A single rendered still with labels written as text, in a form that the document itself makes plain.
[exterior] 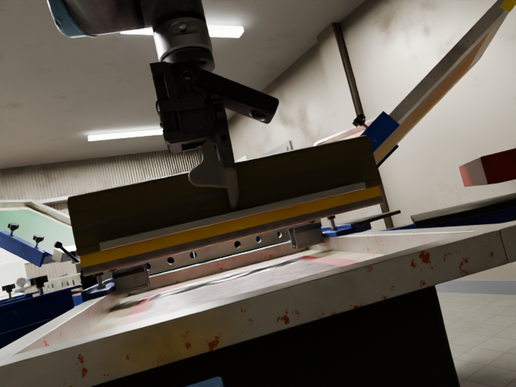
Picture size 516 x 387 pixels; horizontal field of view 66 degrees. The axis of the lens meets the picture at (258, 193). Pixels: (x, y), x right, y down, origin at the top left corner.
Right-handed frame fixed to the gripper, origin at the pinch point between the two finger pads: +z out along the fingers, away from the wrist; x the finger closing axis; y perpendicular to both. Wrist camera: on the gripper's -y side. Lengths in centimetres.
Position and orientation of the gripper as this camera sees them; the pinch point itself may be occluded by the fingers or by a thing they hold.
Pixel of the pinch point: (234, 200)
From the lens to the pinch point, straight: 53.0
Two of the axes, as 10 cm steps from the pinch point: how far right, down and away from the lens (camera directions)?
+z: 2.3, 9.7, -0.8
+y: -9.6, 2.1, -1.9
